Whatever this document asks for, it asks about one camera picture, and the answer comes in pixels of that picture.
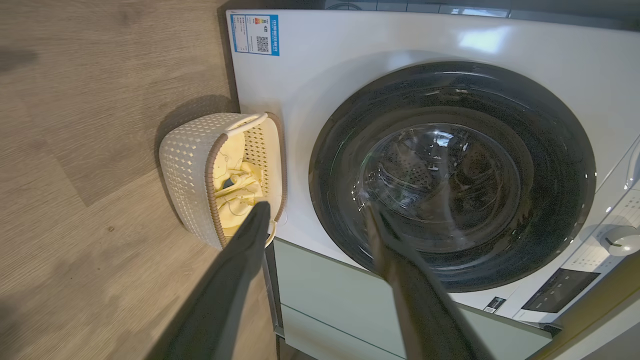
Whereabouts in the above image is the white washing machine control knob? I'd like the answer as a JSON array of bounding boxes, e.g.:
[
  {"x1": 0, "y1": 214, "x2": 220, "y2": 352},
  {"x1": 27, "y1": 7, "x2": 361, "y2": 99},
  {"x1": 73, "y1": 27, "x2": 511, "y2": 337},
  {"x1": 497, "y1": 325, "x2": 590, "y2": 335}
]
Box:
[{"x1": 600, "y1": 225, "x2": 640, "y2": 257}]

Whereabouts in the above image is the white front-load washing machine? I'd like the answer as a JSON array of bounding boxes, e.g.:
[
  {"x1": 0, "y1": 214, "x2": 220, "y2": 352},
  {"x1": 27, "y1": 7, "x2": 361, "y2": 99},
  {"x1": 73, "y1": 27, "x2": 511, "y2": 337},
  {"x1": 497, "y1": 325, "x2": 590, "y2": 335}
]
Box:
[{"x1": 226, "y1": 9, "x2": 640, "y2": 326}]

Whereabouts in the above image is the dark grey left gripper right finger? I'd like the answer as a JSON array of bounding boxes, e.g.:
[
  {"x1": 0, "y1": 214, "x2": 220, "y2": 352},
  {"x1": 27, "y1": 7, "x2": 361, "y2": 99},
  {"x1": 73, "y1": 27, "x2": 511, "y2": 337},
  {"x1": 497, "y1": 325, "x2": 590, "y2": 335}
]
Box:
[{"x1": 362, "y1": 202, "x2": 493, "y2": 360}]

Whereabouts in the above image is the cream perforated laundry basket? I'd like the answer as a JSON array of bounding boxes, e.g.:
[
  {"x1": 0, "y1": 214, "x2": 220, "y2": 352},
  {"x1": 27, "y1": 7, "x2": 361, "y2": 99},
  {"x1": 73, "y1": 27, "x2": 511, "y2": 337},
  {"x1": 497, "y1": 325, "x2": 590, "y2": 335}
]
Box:
[{"x1": 159, "y1": 112, "x2": 288, "y2": 251}]

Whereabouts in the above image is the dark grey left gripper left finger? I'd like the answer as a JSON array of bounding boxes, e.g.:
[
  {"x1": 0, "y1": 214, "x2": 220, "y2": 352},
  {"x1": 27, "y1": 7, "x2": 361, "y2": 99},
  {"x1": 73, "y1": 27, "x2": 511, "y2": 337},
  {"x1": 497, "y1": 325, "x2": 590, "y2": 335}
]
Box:
[{"x1": 165, "y1": 201, "x2": 272, "y2": 360}]

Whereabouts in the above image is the cream garment with blue trim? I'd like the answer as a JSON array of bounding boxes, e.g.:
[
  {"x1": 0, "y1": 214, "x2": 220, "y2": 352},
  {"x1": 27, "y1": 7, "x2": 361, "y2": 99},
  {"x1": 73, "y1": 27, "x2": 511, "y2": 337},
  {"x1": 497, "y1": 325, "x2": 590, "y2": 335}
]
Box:
[{"x1": 215, "y1": 161, "x2": 269, "y2": 237}]

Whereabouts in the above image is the blue energy label sticker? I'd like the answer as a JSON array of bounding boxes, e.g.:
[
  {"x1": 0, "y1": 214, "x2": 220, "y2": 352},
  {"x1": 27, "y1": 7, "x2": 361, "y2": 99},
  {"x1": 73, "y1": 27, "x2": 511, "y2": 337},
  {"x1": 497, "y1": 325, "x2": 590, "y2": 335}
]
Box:
[{"x1": 230, "y1": 13, "x2": 280, "y2": 57}]

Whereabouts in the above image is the black washing machine display panel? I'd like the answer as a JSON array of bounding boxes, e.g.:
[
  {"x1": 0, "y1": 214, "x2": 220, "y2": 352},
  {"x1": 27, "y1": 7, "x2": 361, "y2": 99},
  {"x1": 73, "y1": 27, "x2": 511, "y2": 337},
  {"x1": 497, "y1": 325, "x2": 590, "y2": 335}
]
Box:
[{"x1": 521, "y1": 268, "x2": 601, "y2": 314}]

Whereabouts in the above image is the round black washer door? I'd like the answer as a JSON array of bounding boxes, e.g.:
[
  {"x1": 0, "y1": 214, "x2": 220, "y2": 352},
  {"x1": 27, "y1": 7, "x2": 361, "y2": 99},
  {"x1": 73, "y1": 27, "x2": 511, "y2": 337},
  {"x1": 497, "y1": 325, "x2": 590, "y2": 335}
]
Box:
[{"x1": 308, "y1": 61, "x2": 597, "y2": 293}]

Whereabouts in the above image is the pale green plain cabinet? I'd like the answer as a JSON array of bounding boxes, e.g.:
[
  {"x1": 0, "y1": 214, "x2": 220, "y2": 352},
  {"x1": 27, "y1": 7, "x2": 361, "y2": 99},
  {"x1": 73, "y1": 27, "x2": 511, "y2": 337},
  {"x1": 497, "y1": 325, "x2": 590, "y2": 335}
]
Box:
[{"x1": 272, "y1": 239, "x2": 553, "y2": 360}]

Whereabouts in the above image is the cream garment with line print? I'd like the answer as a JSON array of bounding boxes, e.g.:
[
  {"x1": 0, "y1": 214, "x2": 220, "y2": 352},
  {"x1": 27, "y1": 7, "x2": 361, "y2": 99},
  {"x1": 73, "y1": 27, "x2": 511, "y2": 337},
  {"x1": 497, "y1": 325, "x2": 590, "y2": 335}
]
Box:
[{"x1": 214, "y1": 132, "x2": 247, "y2": 193}]

